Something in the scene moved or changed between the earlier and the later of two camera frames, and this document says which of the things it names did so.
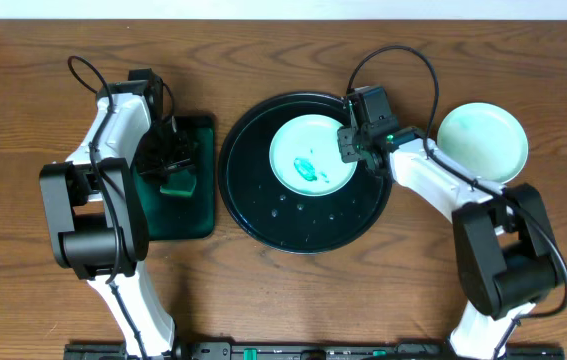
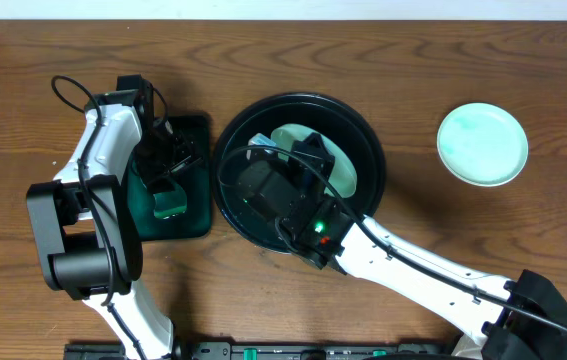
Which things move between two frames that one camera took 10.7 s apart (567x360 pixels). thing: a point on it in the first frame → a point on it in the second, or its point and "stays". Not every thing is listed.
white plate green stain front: x=488 y=139 stays
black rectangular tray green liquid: x=172 y=216 stays
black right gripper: x=347 y=154 → x=324 y=155
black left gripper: x=169 y=167 stays
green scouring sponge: x=180 y=183 → x=170 y=203
